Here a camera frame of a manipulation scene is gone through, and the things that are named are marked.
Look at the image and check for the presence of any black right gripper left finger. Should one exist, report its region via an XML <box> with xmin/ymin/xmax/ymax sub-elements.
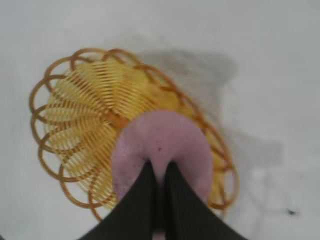
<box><xmin>79</xmin><ymin>160</ymin><xmax>158</xmax><ymax>240</ymax></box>

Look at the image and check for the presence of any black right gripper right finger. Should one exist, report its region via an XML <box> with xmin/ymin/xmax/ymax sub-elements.
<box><xmin>163</xmin><ymin>161</ymin><xmax>248</xmax><ymax>240</ymax></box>

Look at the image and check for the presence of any pink peach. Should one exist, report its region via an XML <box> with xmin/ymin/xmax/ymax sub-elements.
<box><xmin>111</xmin><ymin>109</ymin><xmax>215</xmax><ymax>240</ymax></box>

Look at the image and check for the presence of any yellow woven plastic basket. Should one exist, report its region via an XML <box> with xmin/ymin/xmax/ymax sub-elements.
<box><xmin>28</xmin><ymin>47</ymin><xmax>241</xmax><ymax>223</ymax></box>

